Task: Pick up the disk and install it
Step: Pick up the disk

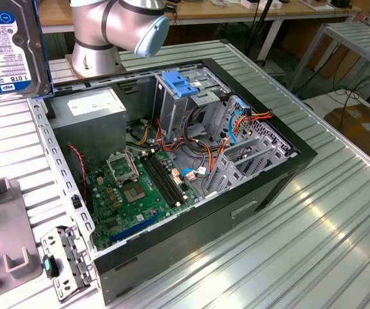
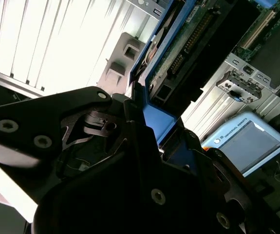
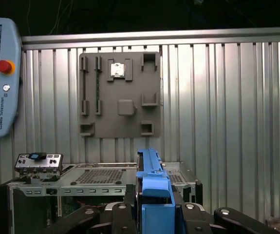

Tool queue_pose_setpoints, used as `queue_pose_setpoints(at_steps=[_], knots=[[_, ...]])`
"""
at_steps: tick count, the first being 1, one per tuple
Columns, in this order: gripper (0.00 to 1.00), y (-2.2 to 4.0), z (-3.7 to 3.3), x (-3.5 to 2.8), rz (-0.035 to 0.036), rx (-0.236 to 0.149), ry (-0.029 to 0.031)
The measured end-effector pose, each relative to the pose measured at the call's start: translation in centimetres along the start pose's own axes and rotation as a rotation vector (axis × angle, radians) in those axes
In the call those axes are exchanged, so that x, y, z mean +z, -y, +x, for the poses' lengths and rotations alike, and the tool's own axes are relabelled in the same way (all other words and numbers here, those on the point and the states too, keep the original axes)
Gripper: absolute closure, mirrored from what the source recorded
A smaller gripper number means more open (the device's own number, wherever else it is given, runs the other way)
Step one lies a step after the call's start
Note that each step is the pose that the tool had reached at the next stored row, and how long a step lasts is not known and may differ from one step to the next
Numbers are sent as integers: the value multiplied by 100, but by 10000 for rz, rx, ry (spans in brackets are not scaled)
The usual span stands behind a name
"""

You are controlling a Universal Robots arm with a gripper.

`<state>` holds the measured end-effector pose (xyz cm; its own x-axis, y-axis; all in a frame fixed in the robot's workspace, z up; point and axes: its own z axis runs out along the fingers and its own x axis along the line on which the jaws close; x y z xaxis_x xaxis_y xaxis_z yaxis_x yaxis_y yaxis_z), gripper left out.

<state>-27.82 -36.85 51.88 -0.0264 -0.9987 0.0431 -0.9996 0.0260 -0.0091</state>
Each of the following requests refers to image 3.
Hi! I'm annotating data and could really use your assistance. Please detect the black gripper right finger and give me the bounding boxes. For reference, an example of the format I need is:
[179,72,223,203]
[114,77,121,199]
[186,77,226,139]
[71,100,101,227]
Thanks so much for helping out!
[171,188,280,234]

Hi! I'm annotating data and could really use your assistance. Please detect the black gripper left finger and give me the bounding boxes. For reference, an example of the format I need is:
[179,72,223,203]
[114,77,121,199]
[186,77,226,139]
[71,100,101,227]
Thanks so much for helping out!
[41,184,140,234]

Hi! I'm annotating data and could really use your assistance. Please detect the hard disk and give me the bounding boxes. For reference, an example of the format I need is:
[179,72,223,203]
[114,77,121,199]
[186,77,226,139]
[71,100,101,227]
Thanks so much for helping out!
[135,147,188,234]

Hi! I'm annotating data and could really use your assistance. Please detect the black open PC case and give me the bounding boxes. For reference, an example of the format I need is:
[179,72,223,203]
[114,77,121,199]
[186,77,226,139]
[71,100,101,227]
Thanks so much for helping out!
[0,162,204,234]

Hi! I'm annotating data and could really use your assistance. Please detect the grey parts rack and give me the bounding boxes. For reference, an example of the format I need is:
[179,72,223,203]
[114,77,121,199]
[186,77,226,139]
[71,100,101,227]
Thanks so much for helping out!
[78,51,162,138]

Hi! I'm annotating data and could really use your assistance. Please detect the black latch with teal tab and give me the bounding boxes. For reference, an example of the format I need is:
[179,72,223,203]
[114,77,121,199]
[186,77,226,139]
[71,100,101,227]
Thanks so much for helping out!
[29,152,47,162]

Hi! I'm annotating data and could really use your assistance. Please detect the silver CPU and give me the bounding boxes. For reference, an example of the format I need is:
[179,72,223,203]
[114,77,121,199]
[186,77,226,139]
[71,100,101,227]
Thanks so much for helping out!
[110,62,126,78]

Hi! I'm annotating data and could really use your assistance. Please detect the pale blue teach pendant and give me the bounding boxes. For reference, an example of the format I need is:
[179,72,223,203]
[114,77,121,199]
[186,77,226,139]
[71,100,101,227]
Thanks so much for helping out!
[0,16,23,137]

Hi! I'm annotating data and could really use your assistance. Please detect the metal card retention bracket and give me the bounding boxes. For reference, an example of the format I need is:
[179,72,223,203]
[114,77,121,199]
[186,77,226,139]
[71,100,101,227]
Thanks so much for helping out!
[14,153,64,182]

